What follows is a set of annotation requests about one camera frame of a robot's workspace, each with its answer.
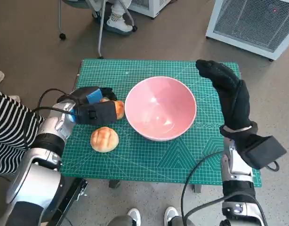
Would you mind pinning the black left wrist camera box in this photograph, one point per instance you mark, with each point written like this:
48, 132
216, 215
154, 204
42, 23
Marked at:
97, 115

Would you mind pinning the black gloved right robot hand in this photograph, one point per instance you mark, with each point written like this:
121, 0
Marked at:
236, 106

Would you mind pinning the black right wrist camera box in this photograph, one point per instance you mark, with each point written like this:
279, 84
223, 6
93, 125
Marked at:
264, 150

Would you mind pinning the pink bowl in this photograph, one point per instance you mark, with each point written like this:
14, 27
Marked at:
161, 106

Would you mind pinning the black table bracket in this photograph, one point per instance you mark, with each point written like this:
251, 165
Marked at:
114, 183
198, 188

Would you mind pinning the small white vented appliance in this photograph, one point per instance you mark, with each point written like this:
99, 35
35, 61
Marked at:
154, 7

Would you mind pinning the white sneaker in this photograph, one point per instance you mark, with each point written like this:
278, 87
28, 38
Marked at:
134, 215
170, 214

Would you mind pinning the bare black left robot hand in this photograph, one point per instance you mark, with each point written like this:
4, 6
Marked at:
93, 95

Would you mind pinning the grey office chair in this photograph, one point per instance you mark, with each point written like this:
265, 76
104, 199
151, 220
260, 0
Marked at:
101, 30

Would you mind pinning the person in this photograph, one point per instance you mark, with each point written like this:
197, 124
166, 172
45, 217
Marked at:
10, 127
118, 23

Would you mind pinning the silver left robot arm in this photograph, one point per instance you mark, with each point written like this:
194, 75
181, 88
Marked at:
41, 169

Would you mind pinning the toy bread roll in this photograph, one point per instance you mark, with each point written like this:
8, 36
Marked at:
104, 140
119, 109

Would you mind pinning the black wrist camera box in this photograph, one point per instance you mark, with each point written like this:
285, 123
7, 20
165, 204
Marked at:
264, 150
97, 115

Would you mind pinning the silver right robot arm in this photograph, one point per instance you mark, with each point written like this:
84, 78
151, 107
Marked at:
237, 169

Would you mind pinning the green cutting mat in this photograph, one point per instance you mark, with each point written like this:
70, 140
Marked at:
154, 162

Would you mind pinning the large white mesh-grille appliance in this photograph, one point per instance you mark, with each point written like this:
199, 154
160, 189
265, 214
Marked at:
252, 23

